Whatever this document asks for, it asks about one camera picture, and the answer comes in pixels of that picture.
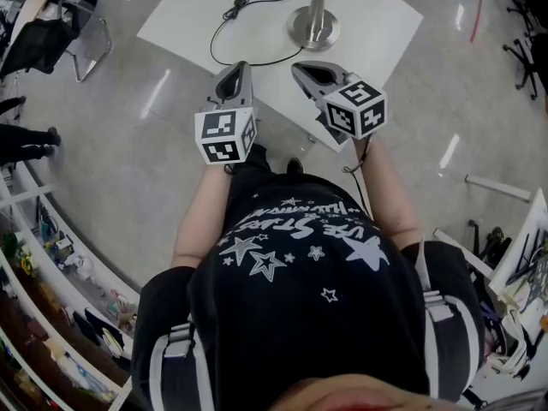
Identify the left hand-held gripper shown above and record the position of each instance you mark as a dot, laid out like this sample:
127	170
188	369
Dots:
220	129

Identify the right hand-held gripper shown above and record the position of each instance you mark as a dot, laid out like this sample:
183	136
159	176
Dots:
355	109

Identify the silver metal lamp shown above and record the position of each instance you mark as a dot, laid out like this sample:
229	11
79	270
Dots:
312	28

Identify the person's right forearm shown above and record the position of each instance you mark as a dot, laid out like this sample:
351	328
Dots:
391	195

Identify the person's left forearm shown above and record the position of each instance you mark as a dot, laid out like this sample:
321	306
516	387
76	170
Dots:
201	216

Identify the person's black trousers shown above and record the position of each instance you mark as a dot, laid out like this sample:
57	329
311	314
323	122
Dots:
254	161

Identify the person's black shoe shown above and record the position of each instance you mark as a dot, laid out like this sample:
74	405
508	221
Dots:
295	166

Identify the red floor strip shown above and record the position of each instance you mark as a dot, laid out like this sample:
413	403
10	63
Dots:
475	17

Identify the black bag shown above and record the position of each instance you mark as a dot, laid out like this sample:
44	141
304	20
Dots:
38	45

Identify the white bar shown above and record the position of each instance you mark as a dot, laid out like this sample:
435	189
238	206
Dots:
496	186

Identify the black tripod stand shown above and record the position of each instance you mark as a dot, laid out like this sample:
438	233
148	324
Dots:
488	242

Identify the black star-print t-shirt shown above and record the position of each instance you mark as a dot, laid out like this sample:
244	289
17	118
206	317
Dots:
299	315

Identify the long white shelf unit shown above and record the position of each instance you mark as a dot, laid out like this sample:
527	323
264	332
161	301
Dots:
47	246

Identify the person's face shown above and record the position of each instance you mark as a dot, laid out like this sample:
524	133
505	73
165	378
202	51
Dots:
385	394

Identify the metal frame chair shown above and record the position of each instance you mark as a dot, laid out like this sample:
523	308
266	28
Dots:
92	37

